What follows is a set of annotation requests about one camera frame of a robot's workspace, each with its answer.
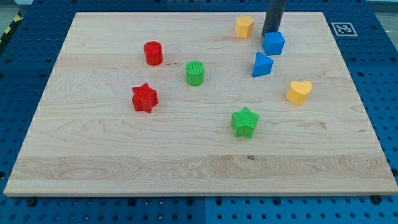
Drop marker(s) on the blue cube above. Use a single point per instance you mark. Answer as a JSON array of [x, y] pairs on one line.
[[273, 43]]

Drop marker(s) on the green cylinder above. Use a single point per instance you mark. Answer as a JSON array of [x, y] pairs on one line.
[[194, 73]]

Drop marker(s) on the white fiducial marker tag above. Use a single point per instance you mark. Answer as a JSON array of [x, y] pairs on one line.
[[344, 29]]

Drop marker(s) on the yellow heart block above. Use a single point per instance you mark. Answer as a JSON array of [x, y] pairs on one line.
[[298, 92]]

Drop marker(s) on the blue triangular prism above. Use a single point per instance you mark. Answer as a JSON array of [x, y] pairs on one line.
[[262, 65]]

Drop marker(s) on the wooden board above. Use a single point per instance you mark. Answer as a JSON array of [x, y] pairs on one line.
[[87, 140]]

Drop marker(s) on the red star block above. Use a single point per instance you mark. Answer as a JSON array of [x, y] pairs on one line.
[[144, 98]]

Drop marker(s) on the red cylinder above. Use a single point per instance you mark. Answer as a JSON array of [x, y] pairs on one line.
[[153, 53]]

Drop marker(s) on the green star block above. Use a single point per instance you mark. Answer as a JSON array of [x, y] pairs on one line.
[[244, 122]]

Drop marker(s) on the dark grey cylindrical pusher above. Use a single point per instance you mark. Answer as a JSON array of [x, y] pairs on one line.
[[273, 17]]

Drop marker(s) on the yellow black hazard tape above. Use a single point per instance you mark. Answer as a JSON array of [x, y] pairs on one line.
[[11, 28]]

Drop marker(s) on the yellow hexagonal block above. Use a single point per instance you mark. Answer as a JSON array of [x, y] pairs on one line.
[[244, 26]]

